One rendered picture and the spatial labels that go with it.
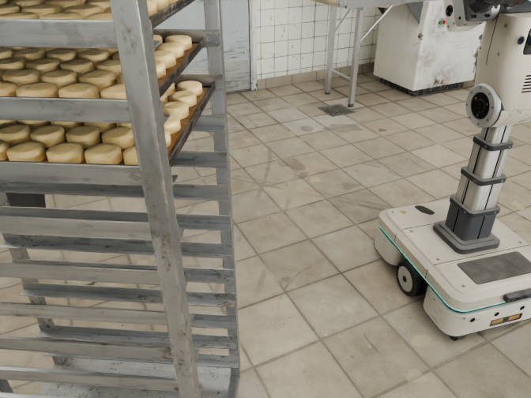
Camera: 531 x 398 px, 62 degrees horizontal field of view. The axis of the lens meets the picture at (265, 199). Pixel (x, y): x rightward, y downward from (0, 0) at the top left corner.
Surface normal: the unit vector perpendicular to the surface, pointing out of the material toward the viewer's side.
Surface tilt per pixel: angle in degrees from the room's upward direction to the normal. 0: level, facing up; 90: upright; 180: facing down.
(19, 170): 90
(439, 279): 31
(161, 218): 90
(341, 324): 0
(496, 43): 90
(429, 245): 0
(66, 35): 90
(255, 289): 0
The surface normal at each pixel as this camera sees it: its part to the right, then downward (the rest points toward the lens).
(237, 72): 0.44, 0.47
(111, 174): -0.08, 0.53
